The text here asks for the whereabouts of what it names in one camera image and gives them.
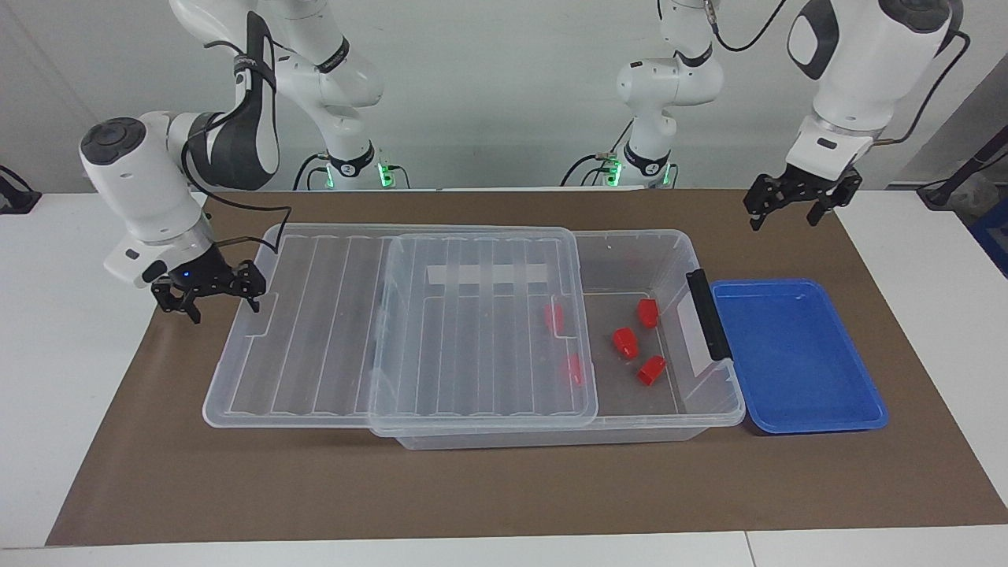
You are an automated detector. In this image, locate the clear ribbed plastic lid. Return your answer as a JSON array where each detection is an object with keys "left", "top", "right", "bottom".
[{"left": 202, "top": 223, "right": 600, "bottom": 438}]

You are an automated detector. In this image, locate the blue plastic tray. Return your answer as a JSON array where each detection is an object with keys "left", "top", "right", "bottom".
[{"left": 710, "top": 278, "right": 890, "bottom": 435}]

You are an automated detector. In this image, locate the clear plastic storage box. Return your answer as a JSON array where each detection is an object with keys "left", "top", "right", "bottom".
[{"left": 369, "top": 228, "right": 747, "bottom": 451}]

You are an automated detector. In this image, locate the black pole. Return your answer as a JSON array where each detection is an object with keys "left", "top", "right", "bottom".
[{"left": 917, "top": 126, "right": 1008, "bottom": 207}]

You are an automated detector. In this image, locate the blue crate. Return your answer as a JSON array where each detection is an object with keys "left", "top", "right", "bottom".
[{"left": 970, "top": 197, "right": 1008, "bottom": 278}]

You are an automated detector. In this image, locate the brown table mat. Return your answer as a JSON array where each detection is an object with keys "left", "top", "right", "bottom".
[{"left": 46, "top": 189, "right": 1008, "bottom": 547}]

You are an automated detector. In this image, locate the black clamp device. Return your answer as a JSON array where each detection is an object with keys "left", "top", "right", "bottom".
[{"left": 0, "top": 165, "right": 42, "bottom": 215}]

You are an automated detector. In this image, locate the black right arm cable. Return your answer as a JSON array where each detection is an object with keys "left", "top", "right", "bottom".
[{"left": 181, "top": 31, "right": 294, "bottom": 246}]

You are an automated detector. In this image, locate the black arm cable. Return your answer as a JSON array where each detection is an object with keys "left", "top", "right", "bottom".
[
  {"left": 707, "top": 0, "right": 971, "bottom": 146},
  {"left": 181, "top": 31, "right": 294, "bottom": 246}
]

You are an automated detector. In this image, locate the black box latch handle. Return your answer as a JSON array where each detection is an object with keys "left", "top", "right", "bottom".
[{"left": 685, "top": 269, "right": 735, "bottom": 363}]

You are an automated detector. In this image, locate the black right base cable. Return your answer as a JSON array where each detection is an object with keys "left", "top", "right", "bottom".
[{"left": 293, "top": 152, "right": 328, "bottom": 191}]

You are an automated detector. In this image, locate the black base cable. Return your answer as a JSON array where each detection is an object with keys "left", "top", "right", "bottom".
[
  {"left": 561, "top": 118, "right": 635, "bottom": 188},
  {"left": 293, "top": 152, "right": 328, "bottom": 191}
]

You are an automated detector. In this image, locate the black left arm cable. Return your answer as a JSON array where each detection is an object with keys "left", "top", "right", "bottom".
[{"left": 707, "top": 0, "right": 971, "bottom": 146}]

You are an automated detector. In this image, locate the black left base cable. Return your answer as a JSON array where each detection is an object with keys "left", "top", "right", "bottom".
[{"left": 561, "top": 118, "right": 635, "bottom": 188}]

